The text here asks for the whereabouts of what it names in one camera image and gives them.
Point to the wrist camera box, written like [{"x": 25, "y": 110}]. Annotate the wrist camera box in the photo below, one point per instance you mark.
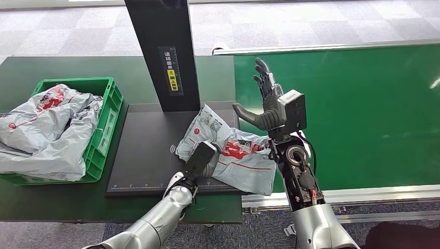
[
  {"x": 294, "y": 110},
  {"x": 199, "y": 158}
]

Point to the grey metal bracket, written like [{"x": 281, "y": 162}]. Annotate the grey metal bracket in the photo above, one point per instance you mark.
[{"x": 290, "y": 229}]

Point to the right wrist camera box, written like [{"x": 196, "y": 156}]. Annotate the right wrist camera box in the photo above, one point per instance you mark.
[{"x": 294, "y": 110}]

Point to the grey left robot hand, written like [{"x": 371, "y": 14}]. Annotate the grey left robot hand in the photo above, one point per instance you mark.
[{"x": 213, "y": 165}]

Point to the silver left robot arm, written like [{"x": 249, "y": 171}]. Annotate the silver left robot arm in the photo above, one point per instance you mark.
[{"x": 161, "y": 216}]

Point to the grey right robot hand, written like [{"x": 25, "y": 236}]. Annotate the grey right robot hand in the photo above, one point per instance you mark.
[{"x": 270, "y": 113}]

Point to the black object on floor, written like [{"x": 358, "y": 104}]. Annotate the black object on floor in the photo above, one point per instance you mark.
[{"x": 402, "y": 237}]

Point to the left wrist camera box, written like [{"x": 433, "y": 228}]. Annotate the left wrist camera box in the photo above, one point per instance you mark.
[{"x": 199, "y": 158}]

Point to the plain grey crumpled mailer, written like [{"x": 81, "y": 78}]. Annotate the plain grey crumpled mailer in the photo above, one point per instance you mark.
[{"x": 62, "y": 158}]

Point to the wide aluminium conveyor frame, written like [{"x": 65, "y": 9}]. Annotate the wide aluminium conveyor frame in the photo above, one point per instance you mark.
[{"x": 378, "y": 194}]

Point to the green plastic crate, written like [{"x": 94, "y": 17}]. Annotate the green plastic crate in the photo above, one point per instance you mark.
[{"x": 111, "y": 99}]

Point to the green conveyor belt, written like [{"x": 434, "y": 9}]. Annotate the green conveyor belt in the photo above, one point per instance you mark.
[{"x": 361, "y": 86}]

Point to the grey poly mailer package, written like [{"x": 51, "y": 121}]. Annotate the grey poly mailer package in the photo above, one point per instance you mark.
[{"x": 240, "y": 172}]

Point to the thin aluminium conveyor rail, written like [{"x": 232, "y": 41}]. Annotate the thin aluminium conveyor rail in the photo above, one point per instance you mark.
[{"x": 326, "y": 47}]

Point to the black and yellow label sticker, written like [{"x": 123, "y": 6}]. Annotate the black and yellow label sticker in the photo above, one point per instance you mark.
[{"x": 171, "y": 72}]

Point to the black inbound scanner machine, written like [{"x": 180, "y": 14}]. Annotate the black inbound scanner machine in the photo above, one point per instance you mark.
[{"x": 147, "y": 151}]

